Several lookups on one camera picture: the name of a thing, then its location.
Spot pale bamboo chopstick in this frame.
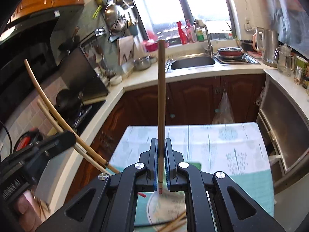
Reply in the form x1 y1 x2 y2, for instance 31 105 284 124
24 59 120 174
37 100 111 175

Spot wooden chopstick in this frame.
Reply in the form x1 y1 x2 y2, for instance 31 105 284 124
158 40 166 194

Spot left hand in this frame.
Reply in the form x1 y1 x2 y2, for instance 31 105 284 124
14 190 47 231

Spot patterned teal tablecloth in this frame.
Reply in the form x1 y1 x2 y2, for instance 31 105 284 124
107 121 275 232

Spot plastic bag on cabinet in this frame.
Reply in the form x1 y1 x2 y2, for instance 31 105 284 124
212 92 235 125

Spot black wok on stove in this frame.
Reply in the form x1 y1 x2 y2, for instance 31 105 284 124
54 89 107 118

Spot small steel pot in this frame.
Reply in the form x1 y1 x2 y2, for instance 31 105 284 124
134 55 157 71

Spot steel sink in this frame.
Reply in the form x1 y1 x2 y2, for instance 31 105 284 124
166 53 216 73

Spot wooden cutting board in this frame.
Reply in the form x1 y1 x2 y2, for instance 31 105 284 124
116 35 134 66

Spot red frying pan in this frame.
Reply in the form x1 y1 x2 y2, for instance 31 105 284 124
217 47 244 60

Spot red spray bottle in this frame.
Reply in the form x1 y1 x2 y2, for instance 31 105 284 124
177 21 188 44

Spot pink soap bottle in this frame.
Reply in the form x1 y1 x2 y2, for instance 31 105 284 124
185 19 197 43

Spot chrome faucet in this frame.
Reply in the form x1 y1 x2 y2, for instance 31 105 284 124
193 19 214 57

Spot hanging steel pots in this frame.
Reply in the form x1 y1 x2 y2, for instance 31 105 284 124
92 0 135 34

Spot glass pitcher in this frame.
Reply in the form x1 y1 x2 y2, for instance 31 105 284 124
273 43 292 77

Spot steel electric kettle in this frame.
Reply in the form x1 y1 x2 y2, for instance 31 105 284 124
252 27 279 67

